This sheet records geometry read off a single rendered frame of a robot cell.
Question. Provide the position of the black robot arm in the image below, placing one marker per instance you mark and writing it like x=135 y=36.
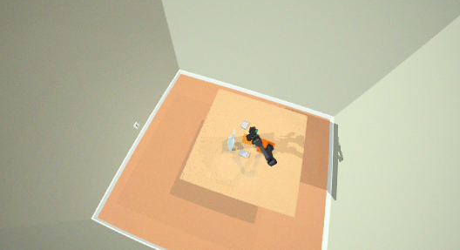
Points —
x=267 y=152

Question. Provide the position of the orange flat square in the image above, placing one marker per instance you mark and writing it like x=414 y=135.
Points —
x=244 y=140

